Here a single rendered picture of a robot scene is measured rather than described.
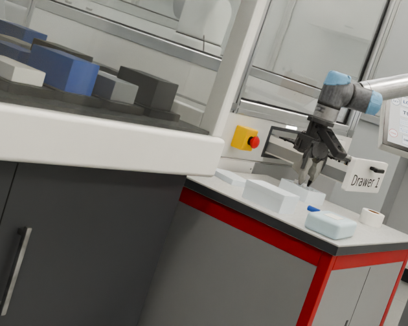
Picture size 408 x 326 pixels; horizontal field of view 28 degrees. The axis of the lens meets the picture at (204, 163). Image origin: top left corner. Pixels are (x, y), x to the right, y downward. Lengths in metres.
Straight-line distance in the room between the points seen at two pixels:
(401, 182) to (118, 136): 2.10
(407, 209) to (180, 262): 1.63
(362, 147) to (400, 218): 0.91
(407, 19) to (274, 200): 2.50
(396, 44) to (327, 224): 2.54
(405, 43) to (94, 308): 2.86
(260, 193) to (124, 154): 0.53
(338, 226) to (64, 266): 0.68
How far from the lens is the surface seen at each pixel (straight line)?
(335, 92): 2.51
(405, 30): 4.51
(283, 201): 2.16
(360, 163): 2.68
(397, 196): 3.66
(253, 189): 2.20
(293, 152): 2.75
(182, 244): 2.27
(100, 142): 1.70
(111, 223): 1.96
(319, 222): 2.08
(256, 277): 2.15
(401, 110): 3.62
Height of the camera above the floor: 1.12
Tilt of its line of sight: 8 degrees down
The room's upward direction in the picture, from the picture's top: 19 degrees clockwise
